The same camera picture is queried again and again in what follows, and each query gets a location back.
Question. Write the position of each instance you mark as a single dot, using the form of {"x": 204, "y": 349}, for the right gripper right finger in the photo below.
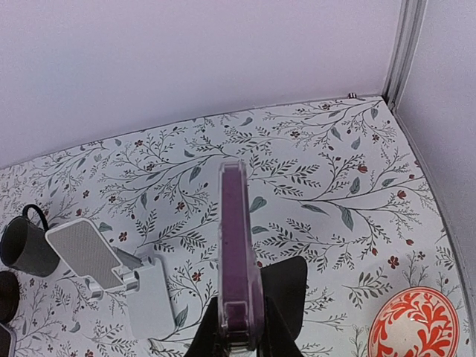
{"x": 284, "y": 285}

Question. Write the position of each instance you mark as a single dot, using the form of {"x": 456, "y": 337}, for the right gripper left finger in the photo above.
{"x": 207, "y": 340}

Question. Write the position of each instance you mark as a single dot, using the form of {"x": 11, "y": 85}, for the white folding phone stand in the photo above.
{"x": 82, "y": 247}

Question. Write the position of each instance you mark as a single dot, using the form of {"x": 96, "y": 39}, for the phone with white case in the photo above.
{"x": 7, "y": 342}

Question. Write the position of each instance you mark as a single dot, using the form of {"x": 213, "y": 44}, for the orange patterned white bowl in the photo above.
{"x": 418, "y": 321}

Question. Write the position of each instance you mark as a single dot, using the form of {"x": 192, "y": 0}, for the dark grey mug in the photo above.
{"x": 24, "y": 246}

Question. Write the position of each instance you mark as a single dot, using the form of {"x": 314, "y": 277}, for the right aluminium frame post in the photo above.
{"x": 408, "y": 31}

